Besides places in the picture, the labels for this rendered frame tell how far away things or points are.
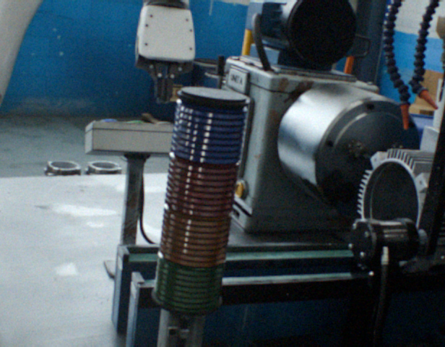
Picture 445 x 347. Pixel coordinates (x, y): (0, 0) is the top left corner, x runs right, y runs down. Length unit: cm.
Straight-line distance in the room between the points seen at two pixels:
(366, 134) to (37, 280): 66
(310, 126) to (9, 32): 74
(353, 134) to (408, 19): 692
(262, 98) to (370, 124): 28
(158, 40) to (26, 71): 530
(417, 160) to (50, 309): 62
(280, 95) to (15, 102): 519
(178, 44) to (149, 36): 5
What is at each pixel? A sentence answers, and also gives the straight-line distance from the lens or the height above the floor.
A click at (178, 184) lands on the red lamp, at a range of 52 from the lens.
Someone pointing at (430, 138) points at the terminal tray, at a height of 113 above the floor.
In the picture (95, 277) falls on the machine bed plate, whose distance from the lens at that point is 114.
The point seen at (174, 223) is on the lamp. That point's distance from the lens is 53.
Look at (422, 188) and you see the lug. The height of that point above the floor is 107.
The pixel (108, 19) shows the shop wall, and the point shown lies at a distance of 659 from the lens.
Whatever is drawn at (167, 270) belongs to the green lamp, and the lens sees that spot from 55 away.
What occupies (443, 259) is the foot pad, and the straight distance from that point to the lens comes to 102.
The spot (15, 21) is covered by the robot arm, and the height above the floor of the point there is 125.
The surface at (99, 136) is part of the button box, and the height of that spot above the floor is 105.
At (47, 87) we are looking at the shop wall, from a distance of 648.
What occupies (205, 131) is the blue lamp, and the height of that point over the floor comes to 119.
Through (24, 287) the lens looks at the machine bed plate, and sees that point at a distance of 109.
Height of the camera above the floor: 129
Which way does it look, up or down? 15 degrees down
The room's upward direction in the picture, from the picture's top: 8 degrees clockwise
